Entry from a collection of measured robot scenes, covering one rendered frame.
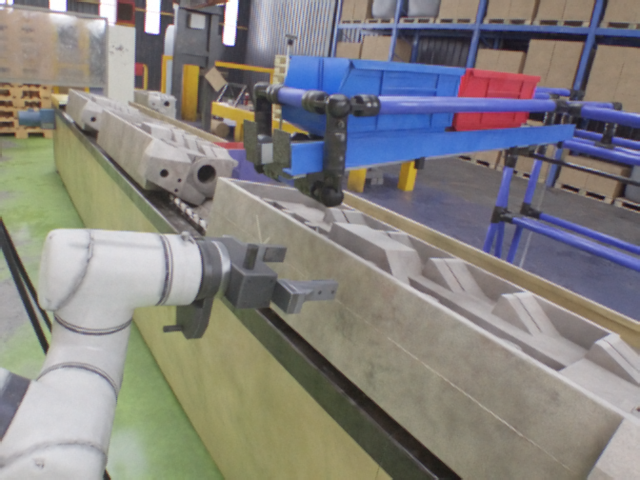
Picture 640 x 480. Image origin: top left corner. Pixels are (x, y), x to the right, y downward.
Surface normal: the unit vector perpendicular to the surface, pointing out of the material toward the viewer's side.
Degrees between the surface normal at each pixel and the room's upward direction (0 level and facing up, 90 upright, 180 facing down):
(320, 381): 90
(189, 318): 80
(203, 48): 90
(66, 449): 28
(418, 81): 92
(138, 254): 46
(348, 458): 90
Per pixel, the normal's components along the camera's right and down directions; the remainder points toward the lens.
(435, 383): -0.75, -0.04
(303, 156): 0.60, 0.36
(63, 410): 0.62, -0.77
